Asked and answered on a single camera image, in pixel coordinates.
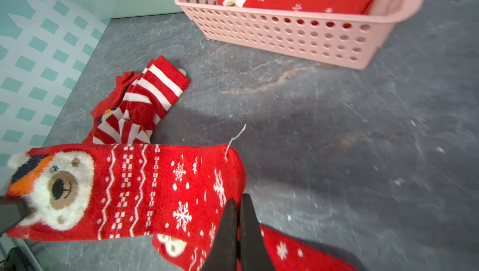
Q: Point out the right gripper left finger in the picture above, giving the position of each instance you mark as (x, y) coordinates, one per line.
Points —
(12, 211)

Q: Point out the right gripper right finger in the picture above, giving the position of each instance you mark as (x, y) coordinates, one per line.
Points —
(238, 244)

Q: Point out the red sock white lettering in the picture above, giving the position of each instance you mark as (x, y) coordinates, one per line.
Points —
(99, 192)

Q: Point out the red white striped sock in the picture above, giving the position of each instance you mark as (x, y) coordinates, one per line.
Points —
(144, 104)

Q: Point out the pink plastic basket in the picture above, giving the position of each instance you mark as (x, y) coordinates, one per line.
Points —
(344, 40)

